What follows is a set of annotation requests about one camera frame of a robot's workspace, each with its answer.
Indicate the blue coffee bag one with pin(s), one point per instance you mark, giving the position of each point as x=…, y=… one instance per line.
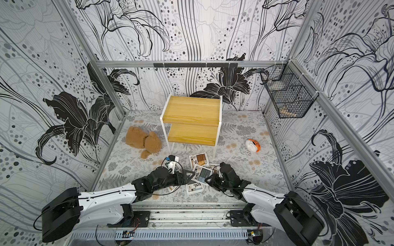
x=201, y=173

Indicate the orange white toy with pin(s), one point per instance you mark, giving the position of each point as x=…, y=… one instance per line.
x=252, y=145

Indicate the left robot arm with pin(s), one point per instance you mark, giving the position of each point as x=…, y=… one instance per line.
x=74, y=210

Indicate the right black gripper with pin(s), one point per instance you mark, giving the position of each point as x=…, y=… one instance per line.
x=221, y=173

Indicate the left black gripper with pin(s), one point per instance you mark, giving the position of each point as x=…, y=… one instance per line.
x=178, y=181

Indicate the brown coffee bag top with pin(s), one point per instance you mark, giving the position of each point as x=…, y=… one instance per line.
x=200, y=159

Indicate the grey cable duct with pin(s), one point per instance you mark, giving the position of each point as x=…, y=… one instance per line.
x=200, y=234

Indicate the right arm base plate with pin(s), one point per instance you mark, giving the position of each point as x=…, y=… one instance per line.
x=239, y=219

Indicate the brown teddy bear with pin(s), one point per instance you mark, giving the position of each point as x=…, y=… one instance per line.
x=139, y=139

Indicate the black bar on frame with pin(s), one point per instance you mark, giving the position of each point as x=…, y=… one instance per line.
x=195, y=65

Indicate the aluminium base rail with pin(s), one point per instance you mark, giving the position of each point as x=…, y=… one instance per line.
x=190, y=216

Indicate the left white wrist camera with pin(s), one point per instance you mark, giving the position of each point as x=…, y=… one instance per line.
x=172, y=163

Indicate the black wire basket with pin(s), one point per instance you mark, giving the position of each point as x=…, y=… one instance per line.
x=285, y=85

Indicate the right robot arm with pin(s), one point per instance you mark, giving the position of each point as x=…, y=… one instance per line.
x=286, y=212

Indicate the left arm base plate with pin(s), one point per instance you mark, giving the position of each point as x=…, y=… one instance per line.
x=138, y=219

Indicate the blue coffee bag two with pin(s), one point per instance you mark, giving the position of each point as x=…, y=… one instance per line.
x=194, y=188

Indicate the wooden two-tier shelf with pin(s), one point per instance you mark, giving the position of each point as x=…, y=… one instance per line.
x=192, y=120

